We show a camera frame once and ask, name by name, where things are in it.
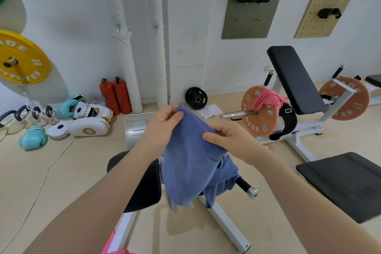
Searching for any person's left hand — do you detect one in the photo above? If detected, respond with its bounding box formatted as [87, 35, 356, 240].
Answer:
[138, 104, 185, 158]

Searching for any person's right hand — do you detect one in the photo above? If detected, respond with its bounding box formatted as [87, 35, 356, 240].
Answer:
[203, 120, 269, 168]

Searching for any blue towel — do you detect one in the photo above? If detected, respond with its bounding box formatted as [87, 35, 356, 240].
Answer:
[162, 103, 240, 213]

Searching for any person's right forearm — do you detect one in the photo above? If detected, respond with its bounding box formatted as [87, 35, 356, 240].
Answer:
[252, 147, 381, 254]

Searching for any person's left forearm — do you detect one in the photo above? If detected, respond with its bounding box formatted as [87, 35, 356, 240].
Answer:
[22, 143, 163, 254]

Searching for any small black weight plate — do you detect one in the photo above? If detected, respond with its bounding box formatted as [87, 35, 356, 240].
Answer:
[185, 87, 208, 110]

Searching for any white paper sheet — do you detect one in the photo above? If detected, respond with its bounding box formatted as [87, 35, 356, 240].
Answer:
[198, 104, 223, 119]

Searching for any silver perforated foot plate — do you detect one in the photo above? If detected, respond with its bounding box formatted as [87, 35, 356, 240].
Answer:
[124, 112, 158, 152]

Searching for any orange weight plate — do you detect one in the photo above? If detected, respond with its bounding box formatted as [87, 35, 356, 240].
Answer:
[241, 86, 288, 138]
[319, 77, 370, 121]

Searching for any red fire extinguisher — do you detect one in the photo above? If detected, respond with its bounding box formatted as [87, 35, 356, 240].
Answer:
[113, 77, 132, 115]
[99, 78, 121, 116]

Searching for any white wrapped pipe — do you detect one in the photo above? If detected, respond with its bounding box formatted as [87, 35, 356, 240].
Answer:
[143, 0, 168, 110]
[101, 0, 143, 114]

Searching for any pink towel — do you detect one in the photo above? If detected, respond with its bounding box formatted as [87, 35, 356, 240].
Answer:
[252, 88, 289, 112]

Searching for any black lifting belt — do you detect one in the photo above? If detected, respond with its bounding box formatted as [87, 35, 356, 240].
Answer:
[269, 103, 298, 141]

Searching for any black round machine pad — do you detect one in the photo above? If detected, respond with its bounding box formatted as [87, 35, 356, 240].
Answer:
[107, 151, 163, 214]

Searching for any white punch mitt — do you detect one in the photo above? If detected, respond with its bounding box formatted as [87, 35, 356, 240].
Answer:
[73, 102, 114, 123]
[68, 117, 110, 137]
[46, 120, 74, 140]

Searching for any black bench back pad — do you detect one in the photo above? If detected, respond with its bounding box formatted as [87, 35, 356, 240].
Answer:
[267, 46, 328, 115]

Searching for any teal boxing glove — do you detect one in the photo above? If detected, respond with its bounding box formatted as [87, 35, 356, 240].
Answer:
[19, 125, 48, 151]
[55, 95, 86, 119]

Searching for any cream kettlebell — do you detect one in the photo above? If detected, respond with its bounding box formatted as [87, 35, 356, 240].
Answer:
[45, 105, 62, 125]
[17, 106, 40, 129]
[32, 106, 50, 126]
[0, 110, 28, 135]

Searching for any green pegboard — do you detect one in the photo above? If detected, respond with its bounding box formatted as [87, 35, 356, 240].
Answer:
[222, 0, 292, 39]

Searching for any large black seat pad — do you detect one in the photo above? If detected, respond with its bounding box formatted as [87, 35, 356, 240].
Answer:
[296, 152, 381, 224]

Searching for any yellow weight plate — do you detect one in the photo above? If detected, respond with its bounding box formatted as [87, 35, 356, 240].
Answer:
[0, 30, 51, 85]

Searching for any small black bench pad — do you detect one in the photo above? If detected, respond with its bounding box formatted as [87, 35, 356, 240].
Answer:
[365, 74, 381, 88]

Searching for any wooden pegboard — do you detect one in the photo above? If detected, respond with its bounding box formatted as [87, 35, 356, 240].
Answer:
[294, 0, 373, 38]

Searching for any black handle with chrome end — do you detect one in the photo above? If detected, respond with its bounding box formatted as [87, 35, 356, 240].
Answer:
[235, 176, 259, 199]

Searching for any white bench machine frame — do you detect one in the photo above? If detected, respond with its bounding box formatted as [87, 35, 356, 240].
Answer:
[221, 65, 381, 163]

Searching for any white cable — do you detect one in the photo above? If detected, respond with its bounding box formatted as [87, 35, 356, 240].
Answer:
[0, 91, 77, 254]

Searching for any black handle attachment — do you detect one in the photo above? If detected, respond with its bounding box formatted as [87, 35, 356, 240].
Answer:
[317, 8, 342, 20]

